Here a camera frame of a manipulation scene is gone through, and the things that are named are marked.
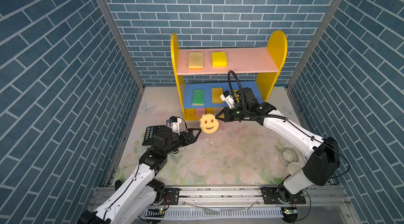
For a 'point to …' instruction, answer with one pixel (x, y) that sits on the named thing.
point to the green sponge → (198, 97)
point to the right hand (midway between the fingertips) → (214, 115)
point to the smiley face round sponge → (209, 123)
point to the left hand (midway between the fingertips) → (197, 132)
